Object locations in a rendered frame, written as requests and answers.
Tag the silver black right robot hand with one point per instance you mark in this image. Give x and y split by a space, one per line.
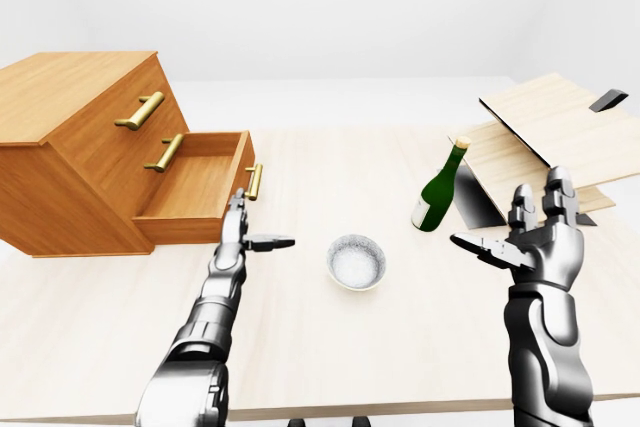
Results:
550 252

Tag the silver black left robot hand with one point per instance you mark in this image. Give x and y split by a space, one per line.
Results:
232 239

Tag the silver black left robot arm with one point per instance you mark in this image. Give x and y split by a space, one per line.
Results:
200 347

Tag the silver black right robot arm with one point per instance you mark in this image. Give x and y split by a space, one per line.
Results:
545 362

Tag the open wooden drawer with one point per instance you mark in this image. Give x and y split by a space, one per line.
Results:
200 182

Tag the wooden drawer front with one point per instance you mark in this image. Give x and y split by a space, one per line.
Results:
122 169

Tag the wooden cabinet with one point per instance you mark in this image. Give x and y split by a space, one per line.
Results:
45 97

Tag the patterned white bowl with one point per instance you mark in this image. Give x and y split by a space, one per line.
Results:
356 264

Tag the green glass bottle with cork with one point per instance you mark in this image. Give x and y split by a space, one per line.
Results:
437 192

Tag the pale wooden folding rack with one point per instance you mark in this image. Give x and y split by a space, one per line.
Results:
545 117

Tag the small black wedge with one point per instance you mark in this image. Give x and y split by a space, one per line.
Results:
607 100

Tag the small dark shape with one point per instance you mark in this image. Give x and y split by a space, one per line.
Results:
296 423
360 422

